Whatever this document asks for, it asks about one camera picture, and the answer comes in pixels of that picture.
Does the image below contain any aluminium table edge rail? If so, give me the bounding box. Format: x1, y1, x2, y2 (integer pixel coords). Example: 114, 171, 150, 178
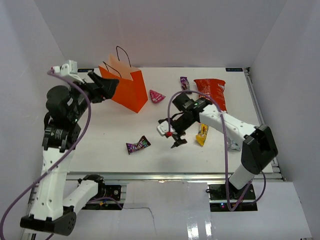
64, 66, 285, 182

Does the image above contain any blue table label left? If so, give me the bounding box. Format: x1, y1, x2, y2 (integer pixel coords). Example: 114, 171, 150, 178
77, 68, 95, 73

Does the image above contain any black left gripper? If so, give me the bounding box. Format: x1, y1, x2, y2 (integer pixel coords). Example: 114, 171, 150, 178
67, 71, 119, 121

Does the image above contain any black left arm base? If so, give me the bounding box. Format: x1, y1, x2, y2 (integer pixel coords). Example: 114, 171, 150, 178
87, 184, 122, 204

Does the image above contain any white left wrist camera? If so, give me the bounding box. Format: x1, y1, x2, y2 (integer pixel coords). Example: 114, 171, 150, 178
51, 60, 78, 76

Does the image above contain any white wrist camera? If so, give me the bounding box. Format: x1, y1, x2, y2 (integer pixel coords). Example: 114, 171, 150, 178
51, 60, 78, 76
156, 119, 175, 138

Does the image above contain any silver snack packet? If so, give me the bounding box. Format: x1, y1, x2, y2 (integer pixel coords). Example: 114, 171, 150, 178
227, 138, 241, 152

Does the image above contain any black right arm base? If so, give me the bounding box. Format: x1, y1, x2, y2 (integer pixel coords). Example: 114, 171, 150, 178
205, 184, 258, 213

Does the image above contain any red chips bag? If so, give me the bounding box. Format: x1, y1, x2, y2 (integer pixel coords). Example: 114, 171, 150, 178
194, 78, 227, 112

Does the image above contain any orange paper bag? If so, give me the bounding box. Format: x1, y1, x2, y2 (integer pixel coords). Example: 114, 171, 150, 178
98, 46, 148, 113

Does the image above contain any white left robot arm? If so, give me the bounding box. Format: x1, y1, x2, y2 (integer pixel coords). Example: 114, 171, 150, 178
20, 71, 119, 236

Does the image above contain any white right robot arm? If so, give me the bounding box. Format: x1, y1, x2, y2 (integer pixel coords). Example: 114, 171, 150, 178
157, 90, 279, 200

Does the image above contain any purple candy packet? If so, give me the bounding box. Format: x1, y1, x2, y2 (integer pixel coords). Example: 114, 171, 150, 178
126, 135, 151, 155
180, 76, 192, 95

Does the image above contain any pink snack packet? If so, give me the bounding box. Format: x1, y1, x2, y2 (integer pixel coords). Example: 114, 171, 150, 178
149, 89, 166, 104

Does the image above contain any white front cover sheet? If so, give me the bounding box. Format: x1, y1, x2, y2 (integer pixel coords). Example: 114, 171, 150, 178
69, 181, 312, 240

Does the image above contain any yellow candy packet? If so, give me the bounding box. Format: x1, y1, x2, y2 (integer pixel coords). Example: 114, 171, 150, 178
195, 123, 209, 147

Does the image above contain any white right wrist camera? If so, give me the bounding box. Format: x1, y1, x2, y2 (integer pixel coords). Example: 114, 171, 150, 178
156, 119, 175, 138

